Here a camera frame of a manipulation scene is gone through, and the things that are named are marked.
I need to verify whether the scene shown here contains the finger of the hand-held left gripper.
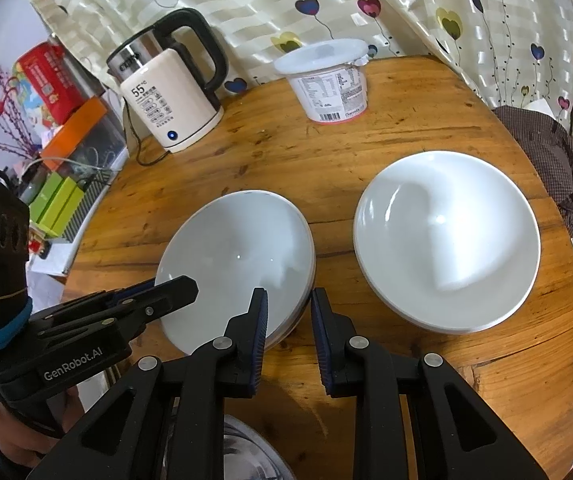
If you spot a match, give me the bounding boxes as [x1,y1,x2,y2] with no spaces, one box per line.
[61,280,154,311]
[101,275,200,331]

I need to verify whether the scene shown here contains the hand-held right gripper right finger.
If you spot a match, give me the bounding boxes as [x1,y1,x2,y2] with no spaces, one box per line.
[311,287,535,480]

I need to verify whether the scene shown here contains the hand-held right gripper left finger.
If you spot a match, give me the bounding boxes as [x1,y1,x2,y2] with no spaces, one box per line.
[26,287,270,480]

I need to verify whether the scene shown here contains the white bowl blue stripe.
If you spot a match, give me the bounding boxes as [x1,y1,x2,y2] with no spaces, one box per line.
[155,190,316,356]
[353,150,541,335]

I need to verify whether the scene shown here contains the stainless steel bowl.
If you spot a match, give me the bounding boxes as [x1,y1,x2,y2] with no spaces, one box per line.
[221,417,297,480]

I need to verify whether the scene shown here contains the person's left hand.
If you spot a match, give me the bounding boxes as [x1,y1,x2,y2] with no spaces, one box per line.
[0,402,67,471]

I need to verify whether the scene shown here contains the chevron patterned box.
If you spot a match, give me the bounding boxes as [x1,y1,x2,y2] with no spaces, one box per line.
[61,167,120,241]

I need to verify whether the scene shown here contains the green flat box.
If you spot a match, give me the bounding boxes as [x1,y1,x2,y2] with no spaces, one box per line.
[29,172,67,228]
[49,177,92,238]

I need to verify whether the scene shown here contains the orange-lid clear storage box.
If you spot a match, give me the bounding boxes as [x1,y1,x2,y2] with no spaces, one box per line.
[41,97,130,181]

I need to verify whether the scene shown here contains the cream electric kettle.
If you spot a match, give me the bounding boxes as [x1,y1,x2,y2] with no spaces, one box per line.
[105,8,230,153]

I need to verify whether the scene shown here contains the purple twig branches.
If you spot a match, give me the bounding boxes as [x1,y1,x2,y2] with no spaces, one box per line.
[0,60,34,158]

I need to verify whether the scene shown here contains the cartoon printed box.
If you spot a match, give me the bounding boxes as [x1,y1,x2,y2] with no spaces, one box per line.
[11,80,62,136]

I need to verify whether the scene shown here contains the red printed box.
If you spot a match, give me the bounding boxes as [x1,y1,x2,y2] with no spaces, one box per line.
[15,42,80,123]

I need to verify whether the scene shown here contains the white plastic tub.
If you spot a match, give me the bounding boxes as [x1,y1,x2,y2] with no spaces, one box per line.
[272,38,370,123]

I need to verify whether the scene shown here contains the brown checked cloth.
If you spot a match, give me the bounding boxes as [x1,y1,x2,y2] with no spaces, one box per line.
[491,105,573,238]

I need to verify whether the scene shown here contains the heart print curtain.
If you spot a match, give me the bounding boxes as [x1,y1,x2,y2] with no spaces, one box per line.
[31,0,573,146]

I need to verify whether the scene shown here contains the black kettle cable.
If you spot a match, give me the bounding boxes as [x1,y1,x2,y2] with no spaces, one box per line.
[124,105,172,166]

